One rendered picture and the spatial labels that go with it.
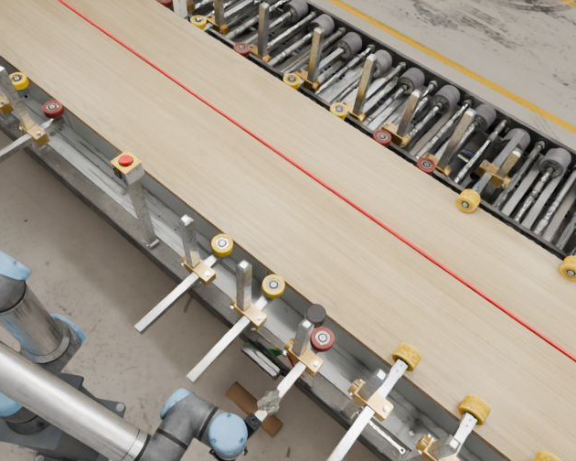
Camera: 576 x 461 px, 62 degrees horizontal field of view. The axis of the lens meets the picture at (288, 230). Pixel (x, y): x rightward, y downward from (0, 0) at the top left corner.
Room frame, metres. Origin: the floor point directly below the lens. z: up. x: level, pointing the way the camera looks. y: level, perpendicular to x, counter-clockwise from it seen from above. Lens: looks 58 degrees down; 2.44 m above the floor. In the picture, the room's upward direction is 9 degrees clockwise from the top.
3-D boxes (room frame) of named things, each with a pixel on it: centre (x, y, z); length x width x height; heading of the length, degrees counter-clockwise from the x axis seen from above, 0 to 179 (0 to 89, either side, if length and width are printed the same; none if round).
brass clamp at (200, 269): (0.78, 0.31, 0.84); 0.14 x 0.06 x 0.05; 58
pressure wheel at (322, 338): (0.56, -0.17, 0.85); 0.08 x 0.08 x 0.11
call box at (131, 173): (0.93, 0.55, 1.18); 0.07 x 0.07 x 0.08; 58
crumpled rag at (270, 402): (0.34, -0.03, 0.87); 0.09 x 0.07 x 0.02; 148
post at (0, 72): (1.32, 1.17, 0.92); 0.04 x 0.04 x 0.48; 58
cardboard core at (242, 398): (0.48, 0.03, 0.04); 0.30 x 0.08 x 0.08; 58
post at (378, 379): (0.39, -0.31, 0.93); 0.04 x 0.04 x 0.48; 58
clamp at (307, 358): (0.51, -0.12, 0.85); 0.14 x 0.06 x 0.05; 58
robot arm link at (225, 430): (0.19, 0.07, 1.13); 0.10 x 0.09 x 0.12; 70
